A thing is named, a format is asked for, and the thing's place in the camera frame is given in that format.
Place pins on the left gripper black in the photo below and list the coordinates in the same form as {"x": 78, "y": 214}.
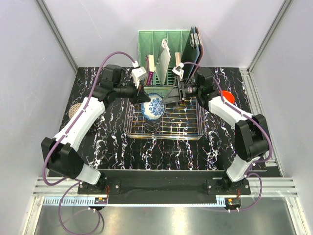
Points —
{"x": 141, "y": 96}

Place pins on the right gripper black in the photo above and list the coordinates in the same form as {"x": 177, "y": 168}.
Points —
{"x": 174, "y": 96}

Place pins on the blue white porcelain bowl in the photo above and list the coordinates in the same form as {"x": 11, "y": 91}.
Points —
{"x": 153, "y": 109}

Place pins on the red patterned bowl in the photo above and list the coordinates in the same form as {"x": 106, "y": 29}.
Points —
{"x": 73, "y": 109}

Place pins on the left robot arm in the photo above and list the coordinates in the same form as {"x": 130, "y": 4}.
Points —
{"x": 60, "y": 152}

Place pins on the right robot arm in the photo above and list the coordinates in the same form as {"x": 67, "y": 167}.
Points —
{"x": 251, "y": 135}

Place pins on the white spiral notebook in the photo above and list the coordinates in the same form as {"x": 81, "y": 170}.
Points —
{"x": 163, "y": 61}

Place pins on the purple illustrated book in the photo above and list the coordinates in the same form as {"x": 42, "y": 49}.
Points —
{"x": 150, "y": 68}

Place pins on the blue spine book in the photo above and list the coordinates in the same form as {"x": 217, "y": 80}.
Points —
{"x": 177, "y": 62}

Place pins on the dark green clipboard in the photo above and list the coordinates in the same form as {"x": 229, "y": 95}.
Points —
{"x": 193, "y": 52}

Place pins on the orange plastic bowl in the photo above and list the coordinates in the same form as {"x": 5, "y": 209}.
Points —
{"x": 228, "y": 96}

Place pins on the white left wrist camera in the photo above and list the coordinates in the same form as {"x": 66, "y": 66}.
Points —
{"x": 139, "y": 74}

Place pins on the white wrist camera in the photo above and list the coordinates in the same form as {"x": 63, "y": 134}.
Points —
{"x": 180, "y": 73}
{"x": 139, "y": 74}

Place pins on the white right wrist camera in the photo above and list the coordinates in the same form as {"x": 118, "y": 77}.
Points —
{"x": 180, "y": 73}

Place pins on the metal wire dish rack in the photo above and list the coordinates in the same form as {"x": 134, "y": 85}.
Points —
{"x": 180, "y": 121}

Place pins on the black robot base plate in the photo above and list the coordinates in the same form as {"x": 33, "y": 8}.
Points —
{"x": 207, "y": 182}

